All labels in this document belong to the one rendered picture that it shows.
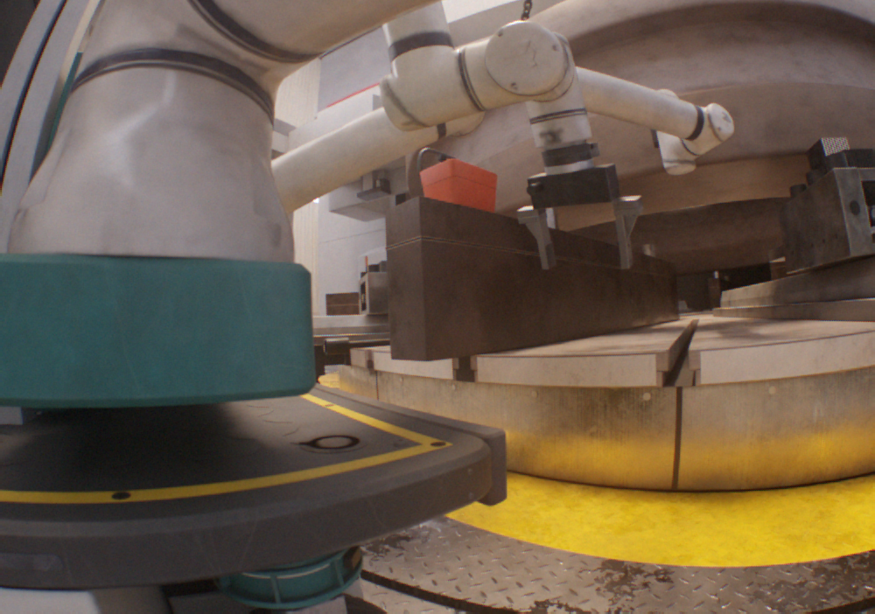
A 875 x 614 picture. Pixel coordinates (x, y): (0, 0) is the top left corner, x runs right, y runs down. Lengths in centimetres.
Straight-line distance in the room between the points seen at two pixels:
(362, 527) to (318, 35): 24
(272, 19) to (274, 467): 22
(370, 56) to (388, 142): 418
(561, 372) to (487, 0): 814
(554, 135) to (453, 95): 16
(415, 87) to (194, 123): 34
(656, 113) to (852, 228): 57
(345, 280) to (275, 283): 606
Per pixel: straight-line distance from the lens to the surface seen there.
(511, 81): 45
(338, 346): 157
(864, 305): 111
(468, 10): 866
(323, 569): 27
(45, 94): 41
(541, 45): 45
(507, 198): 169
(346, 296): 332
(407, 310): 93
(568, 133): 57
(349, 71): 510
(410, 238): 93
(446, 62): 50
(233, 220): 19
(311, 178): 82
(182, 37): 24
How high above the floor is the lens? 39
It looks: 5 degrees up
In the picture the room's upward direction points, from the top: 3 degrees counter-clockwise
